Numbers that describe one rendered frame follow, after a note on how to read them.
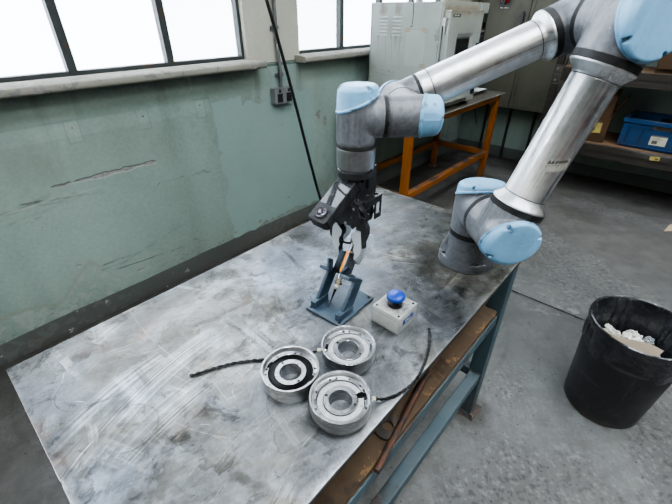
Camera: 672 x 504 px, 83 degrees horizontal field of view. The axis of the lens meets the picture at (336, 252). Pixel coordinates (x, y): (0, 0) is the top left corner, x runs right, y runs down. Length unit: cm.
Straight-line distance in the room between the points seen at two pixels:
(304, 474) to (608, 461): 139
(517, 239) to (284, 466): 61
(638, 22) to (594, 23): 7
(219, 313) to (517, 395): 136
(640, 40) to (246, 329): 87
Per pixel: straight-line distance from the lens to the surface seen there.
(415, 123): 73
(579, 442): 186
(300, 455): 67
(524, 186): 86
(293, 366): 75
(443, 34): 273
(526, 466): 171
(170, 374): 82
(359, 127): 71
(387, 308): 83
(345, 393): 70
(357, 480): 93
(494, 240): 85
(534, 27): 93
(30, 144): 202
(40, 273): 219
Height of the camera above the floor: 138
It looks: 32 degrees down
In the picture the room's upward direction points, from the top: straight up
